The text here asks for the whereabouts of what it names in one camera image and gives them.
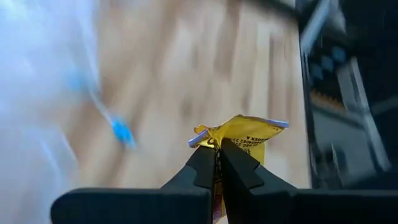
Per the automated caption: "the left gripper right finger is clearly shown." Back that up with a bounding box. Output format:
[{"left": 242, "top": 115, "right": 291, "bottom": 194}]
[{"left": 219, "top": 138, "right": 398, "bottom": 224}]

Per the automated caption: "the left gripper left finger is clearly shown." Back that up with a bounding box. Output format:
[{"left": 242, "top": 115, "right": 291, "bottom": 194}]
[{"left": 50, "top": 145, "right": 218, "bottom": 224}]

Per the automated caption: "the yellow sour candy bag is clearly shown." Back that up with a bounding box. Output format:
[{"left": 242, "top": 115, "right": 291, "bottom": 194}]
[{"left": 187, "top": 114, "right": 290, "bottom": 224}]

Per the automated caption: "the blue lollipop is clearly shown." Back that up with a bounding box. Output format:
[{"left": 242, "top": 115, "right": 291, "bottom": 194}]
[{"left": 70, "top": 70, "right": 137, "bottom": 149}]

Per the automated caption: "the clear plastic bin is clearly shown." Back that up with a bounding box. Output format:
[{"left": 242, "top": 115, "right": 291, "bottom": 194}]
[{"left": 0, "top": 0, "right": 103, "bottom": 224}]

